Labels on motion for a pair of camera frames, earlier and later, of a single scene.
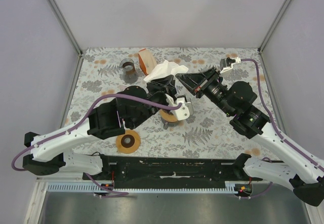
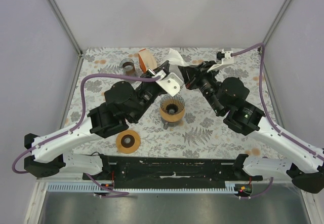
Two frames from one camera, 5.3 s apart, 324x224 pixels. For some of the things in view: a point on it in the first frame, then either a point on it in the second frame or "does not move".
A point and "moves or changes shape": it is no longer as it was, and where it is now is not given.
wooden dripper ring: [128, 143] does not move
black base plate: [169, 168] does not move
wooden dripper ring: [168, 117] does not move
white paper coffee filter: [167, 68] moves or changes shape
